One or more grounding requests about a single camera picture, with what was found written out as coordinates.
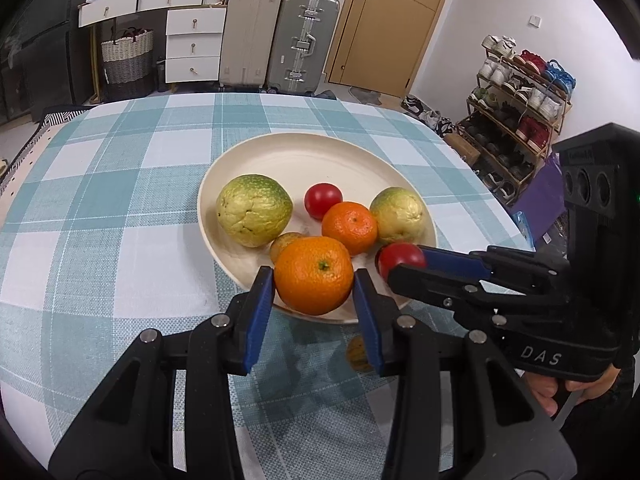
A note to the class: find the silver suitcase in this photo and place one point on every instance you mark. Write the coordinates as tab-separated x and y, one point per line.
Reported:
302	42

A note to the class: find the striped black white cloth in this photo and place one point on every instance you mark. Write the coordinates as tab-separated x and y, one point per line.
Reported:
62	115

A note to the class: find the person's right hand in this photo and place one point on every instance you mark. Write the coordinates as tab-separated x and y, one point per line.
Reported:
542	392

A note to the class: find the wooden door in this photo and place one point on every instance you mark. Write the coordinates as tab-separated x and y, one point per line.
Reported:
390	30

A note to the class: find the grey doormat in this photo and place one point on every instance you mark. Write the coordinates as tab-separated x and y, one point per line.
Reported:
370	96

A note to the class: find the dark grey refrigerator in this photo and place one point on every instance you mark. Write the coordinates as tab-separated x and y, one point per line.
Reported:
50	35

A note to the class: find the orange mandarin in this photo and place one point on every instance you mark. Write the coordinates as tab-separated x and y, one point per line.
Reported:
350	227
313	275

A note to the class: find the red tomato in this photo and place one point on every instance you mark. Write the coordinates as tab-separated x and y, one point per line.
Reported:
397	259
323	200

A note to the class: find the group of shoes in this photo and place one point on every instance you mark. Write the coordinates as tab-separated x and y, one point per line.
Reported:
530	95

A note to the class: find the purple bag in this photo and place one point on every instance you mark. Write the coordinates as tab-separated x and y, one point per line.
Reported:
542	200

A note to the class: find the person's right forearm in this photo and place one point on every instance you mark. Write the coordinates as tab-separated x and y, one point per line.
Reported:
610	410

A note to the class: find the wooden shoe rack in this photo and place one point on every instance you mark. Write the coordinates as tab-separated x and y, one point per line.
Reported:
510	127

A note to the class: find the white drawer cabinet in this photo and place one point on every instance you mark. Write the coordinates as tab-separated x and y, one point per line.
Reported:
195	45

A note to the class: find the small green-yellow guava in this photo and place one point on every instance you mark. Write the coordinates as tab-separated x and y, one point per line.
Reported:
397	215

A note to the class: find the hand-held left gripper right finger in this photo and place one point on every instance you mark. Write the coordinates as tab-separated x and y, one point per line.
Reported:
367	320

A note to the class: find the beige suitcase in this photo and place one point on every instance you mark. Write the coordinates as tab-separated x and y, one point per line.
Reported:
250	35

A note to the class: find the white wall switch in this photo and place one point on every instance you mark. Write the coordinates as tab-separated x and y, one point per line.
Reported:
535	21

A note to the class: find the small yellow-brown fruit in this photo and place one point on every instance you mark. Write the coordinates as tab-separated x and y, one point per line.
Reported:
357	355
285	245

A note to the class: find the teal checked tablecloth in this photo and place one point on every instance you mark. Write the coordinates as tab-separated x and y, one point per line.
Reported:
125	220

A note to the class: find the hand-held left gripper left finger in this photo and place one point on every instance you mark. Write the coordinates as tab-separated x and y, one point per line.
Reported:
260	320

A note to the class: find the large yellow-green guava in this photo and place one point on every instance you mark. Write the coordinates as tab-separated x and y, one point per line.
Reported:
254	210

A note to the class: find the woven basket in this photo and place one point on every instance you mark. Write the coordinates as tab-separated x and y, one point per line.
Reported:
127	65

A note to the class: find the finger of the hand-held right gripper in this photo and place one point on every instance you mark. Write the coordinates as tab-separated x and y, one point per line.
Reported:
450	260
430	285

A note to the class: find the cream round plate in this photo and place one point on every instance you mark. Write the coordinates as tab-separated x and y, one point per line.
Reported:
310	160

